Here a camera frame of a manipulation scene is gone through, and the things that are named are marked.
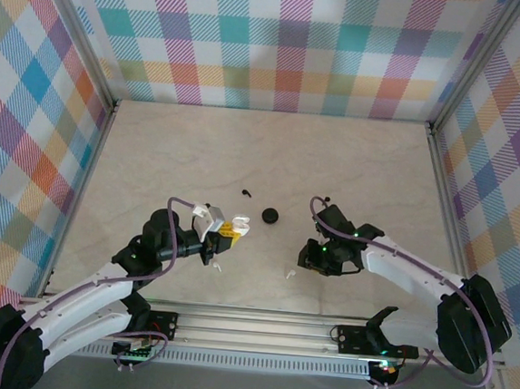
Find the white earbud charging case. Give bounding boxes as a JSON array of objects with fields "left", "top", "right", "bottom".
[{"left": 230, "top": 214, "right": 253, "bottom": 239}]

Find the small circuit board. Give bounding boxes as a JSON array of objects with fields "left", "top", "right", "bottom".
[
  {"left": 111, "top": 336, "right": 158, "bottom": 365},
  {"left": 368, "top": 357, "right": 404, "bottom": 382}
]

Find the thin black cable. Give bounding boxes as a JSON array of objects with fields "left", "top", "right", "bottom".
[{"left": 338, "top": 254, "right": 366, "bottom": 278}]

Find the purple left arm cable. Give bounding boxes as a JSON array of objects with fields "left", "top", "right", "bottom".
[{"left": 0, "top": 181, "right": 197, "bottom": 389}]

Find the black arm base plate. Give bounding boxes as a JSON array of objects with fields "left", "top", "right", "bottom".
[
  {"left": 336, "top": 326, "right": 370, "bottom": 355},
  {"left": 146, "top": 308, "right": 181, "bottom": 339}
]

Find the aluminium arm base rail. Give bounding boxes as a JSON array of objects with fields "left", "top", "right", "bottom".
[{"left": 18, "top": 289, "right": 508, "bottom": 370}]

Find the aluminium side floor rail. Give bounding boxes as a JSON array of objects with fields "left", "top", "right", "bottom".
[
  {"left": 403, "top": 122, "right": 520, "bottom": 389},
  {"left": 36, "top": 93, "right": 122, "bottom": 303}
]

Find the slotted grey cable duct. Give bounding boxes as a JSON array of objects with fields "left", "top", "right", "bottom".
[{"left": 67, "top": 338, "right": 374, "bottom": 384}]

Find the aluminium frame post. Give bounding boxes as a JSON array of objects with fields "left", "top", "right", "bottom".
[{"left": 426, "top": 0, "right": 520, "bottom": 139}]

